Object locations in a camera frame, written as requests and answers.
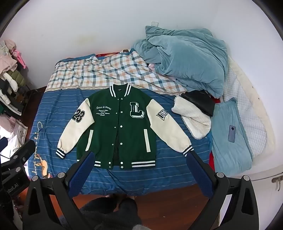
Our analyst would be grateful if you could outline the white fleece blanket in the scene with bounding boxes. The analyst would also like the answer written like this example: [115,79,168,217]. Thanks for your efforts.
[172,95,211,140]

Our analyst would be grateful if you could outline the pile of hanging clothes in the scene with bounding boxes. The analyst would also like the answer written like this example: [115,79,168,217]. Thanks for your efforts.
[0,39,30,115]

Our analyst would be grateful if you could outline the pink floral cloth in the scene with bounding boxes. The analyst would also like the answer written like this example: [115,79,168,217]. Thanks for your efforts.
[0,115,28,144]

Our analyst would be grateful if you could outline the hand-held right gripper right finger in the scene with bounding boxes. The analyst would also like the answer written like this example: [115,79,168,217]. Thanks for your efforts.
[186,152,259,230]

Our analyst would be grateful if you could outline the plaid quilt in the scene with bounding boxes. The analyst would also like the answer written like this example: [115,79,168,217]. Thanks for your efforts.
[45,53,188,96]

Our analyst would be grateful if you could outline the white textured mattress pad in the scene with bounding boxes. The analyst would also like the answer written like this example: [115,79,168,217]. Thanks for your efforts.
[221,56,277,158]

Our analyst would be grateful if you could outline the green and cream varsity jacket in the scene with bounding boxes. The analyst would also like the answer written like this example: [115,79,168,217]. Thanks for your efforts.
[55,84,195,170]

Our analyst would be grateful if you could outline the blue smartphone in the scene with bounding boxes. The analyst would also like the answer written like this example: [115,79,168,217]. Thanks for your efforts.
[228,125,236,142]

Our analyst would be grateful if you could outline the blue striped bed sheet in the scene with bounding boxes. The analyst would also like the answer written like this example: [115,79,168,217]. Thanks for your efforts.
[29,87,213,196]

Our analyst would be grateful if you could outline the light blue pillow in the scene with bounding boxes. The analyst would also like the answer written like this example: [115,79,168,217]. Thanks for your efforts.
[210,97,253,176]

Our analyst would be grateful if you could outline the black garment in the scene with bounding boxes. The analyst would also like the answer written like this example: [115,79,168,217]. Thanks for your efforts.
[181,90,215,117]

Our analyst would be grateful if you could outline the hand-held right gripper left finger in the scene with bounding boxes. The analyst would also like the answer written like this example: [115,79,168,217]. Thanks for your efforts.
[22,151,96,230]

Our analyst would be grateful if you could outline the person's dark fleece trousers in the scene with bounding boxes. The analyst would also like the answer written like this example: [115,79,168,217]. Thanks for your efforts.
[80,197,142,230]

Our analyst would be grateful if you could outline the light blue duvet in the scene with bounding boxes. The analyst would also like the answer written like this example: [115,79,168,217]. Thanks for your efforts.
[132,25,229,99]

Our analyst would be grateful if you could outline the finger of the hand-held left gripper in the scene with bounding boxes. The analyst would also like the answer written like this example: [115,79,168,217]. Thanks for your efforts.
[16,140,36,160]

